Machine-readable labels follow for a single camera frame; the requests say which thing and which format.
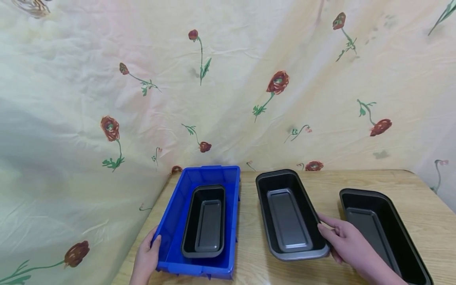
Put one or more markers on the person's left hand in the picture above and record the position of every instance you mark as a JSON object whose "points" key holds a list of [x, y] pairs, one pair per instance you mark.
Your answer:
{"points": [[145, 259]]}

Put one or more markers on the person's right hand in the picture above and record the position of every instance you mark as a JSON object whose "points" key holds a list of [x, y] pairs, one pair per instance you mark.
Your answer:
{"points": [[351, 245]]}

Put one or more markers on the person's right index finger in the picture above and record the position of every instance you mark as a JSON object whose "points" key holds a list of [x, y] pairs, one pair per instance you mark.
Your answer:
{"points": [[329, 219]]}

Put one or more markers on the person's left thumb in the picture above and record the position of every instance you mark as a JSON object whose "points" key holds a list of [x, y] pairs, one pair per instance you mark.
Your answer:
{"points": [[157, 247]]}

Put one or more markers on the person's right thumb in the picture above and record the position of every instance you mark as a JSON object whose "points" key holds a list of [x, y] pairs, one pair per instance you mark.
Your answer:
{"points": [[326, 233]]}

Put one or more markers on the person's left index finger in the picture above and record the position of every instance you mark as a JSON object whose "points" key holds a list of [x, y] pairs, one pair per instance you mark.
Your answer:
{"points": [[153, 232]]}

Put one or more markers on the black loaf pan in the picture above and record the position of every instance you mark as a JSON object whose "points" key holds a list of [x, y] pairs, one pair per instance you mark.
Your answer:
{"points": [[288, 215], [206, 221], [383, 233]]}

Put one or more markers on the blue plastic bin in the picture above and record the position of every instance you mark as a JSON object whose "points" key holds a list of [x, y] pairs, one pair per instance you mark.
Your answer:
{"points": [[199, 221]]}

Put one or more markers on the person's right forearm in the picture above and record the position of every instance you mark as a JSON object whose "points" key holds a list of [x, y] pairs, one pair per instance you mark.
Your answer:
{"points": [[386, 275]]}

